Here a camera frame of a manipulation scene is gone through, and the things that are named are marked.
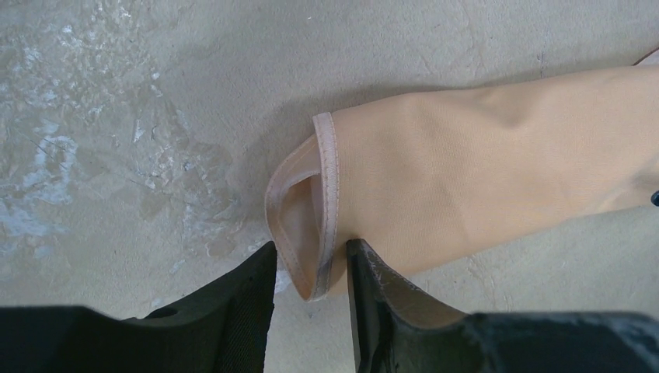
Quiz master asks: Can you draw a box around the peach cloth napkin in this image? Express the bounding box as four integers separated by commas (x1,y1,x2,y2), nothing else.
265,53,658,302

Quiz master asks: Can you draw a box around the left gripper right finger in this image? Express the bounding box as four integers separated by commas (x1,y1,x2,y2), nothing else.
347,239,658,372

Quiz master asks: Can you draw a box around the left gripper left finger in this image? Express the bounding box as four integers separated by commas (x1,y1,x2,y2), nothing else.
1,242,277,372

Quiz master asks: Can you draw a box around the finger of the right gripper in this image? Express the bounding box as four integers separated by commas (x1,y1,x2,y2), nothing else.
650,191,659,207

